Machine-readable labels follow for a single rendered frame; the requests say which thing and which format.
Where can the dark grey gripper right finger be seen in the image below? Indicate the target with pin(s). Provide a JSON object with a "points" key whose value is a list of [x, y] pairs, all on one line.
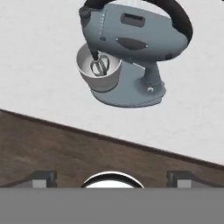
{"points": [[180, 178]]}

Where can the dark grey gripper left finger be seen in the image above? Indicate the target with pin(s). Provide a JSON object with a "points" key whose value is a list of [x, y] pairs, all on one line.
{"points": [[43, 178]]}

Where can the blue-grey stand mixer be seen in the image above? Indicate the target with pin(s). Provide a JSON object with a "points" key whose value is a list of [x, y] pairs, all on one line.
{"points": [[137, 38]]}

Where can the black and white round object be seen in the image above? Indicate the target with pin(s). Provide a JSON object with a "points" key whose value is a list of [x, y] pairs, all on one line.
{"points": [[112, 180]]}

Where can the white mixing bowl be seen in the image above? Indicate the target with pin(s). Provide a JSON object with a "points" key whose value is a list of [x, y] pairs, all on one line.
{"points": [[100, 76]]}

